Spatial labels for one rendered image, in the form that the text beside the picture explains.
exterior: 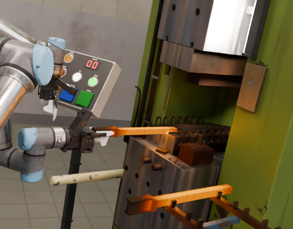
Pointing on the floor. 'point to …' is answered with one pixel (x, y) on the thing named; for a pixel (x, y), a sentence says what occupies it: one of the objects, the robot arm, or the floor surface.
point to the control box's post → (70, 191)
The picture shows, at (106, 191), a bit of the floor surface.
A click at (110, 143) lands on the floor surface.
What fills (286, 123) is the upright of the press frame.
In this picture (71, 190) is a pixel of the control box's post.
